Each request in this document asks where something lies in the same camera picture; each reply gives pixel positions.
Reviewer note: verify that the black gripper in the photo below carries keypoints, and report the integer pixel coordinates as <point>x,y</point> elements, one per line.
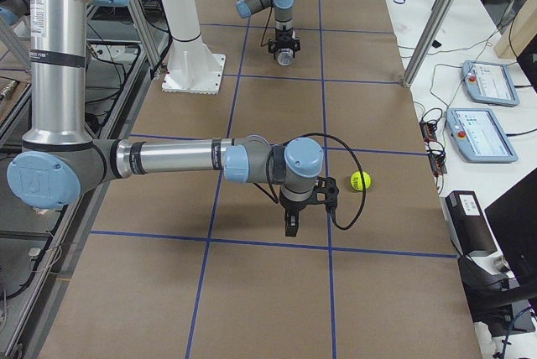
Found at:
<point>284,36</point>
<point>294,206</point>

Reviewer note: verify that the clear tennis ball can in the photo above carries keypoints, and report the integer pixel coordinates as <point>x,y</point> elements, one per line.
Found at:
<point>285,57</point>

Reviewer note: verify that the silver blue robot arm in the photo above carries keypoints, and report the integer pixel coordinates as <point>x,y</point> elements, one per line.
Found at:
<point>61,161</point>
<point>283,11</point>

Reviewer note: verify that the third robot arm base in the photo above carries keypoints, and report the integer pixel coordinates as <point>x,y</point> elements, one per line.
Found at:
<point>13,10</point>

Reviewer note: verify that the yellow tennis ball near tablets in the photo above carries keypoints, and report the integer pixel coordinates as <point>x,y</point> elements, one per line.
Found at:
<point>360,181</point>

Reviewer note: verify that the small orange circuit board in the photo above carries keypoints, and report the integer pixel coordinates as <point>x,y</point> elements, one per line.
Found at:
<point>428,130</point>

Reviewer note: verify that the black box with label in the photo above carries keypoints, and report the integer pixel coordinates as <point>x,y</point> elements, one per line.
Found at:
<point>472,234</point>

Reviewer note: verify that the near teach pendant tablet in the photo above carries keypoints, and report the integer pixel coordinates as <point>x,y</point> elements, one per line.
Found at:
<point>478,136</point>

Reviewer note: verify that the teach pendant tablet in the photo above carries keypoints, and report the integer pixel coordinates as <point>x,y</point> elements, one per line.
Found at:
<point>489,83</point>
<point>478,136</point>

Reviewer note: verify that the far teach pendant tablet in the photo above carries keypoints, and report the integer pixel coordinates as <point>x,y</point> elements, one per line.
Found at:
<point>489,83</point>

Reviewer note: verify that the black computer monitor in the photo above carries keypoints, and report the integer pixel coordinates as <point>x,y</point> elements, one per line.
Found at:
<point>512,218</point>

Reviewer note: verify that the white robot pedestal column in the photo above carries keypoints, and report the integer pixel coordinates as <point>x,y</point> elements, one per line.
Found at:
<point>191,66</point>

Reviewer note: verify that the aluminium side frame rack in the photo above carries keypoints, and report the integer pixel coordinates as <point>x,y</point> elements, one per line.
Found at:
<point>37,241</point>

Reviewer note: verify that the aluminium frame post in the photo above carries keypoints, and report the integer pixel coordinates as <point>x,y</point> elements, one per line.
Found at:
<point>438,14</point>

